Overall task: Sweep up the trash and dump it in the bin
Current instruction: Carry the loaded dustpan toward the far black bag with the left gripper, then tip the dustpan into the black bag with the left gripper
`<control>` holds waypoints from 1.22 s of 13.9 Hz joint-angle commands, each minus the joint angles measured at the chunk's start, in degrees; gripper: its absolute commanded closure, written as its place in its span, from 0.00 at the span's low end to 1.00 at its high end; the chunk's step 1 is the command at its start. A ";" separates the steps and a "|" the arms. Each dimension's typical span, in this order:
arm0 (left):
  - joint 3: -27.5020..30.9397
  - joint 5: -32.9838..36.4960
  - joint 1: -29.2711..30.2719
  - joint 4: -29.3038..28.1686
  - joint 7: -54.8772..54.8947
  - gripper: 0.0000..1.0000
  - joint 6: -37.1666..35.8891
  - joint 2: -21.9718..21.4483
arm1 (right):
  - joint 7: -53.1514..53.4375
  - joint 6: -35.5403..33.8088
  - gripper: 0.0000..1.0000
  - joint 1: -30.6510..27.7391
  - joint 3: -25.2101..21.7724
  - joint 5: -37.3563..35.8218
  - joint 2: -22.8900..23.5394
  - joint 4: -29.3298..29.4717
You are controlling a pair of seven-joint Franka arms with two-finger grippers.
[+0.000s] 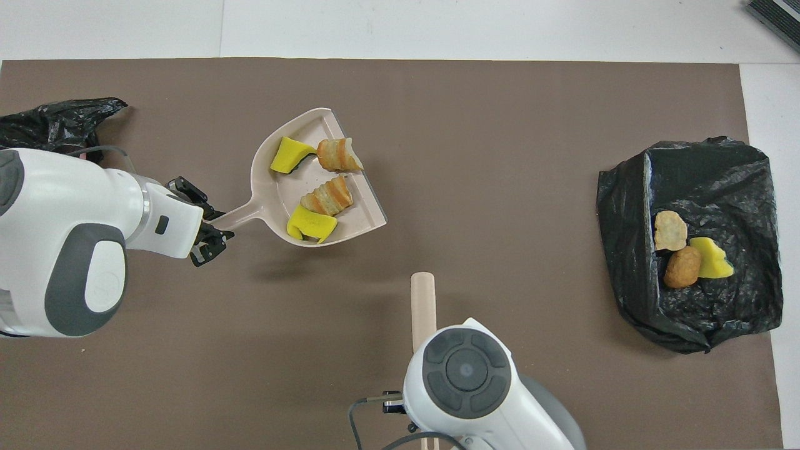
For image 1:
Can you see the beige brush black bristles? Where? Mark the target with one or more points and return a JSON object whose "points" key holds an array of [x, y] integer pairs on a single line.
{"points": [[423, 306]]}

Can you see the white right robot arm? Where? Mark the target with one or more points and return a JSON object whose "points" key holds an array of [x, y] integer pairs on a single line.
{"points": [[469, 375]]}

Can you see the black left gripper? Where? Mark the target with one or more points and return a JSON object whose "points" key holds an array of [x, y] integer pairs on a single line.
{"points": [[207, 230]]}

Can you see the brown oval bread roll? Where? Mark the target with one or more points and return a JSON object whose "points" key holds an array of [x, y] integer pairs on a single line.
{"points": [[682, 267]]}

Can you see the dark grey ribbed device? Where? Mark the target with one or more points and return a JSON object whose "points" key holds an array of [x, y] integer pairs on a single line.
{"points": [[778, 19]]}

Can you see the golden toy croissant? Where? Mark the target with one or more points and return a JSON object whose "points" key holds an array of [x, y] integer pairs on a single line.
{"points": [[670, 230]]}

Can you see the bin with black bag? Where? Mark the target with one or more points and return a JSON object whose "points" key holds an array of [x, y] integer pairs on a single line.
{"points": [[706, 312]]}

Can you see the brown table mat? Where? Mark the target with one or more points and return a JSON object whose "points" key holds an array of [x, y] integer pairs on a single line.
{"points": [[500, 125]]}

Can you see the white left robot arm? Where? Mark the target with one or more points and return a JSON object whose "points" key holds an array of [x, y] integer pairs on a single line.
{"points": [[62, 237]]}

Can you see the striped toy croissant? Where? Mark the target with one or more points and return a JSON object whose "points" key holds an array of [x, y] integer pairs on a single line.
{"points": [[339, 155], [327, 197]]}

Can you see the left black trash bag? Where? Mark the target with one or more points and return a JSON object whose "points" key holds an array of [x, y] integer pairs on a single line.
{"points": [[56, 125]]}

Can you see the yellow green scouring sponge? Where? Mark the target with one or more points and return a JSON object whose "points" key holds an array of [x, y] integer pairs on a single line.
{"points": [[309, 224], [289, 155]]}

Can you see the beige plastic dustpan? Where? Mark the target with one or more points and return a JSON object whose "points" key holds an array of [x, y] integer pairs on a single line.
{"points": [[275, 194]]}

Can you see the yellow wavy sponge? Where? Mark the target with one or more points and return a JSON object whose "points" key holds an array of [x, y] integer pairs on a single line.
{"points": [[714, 259]]}

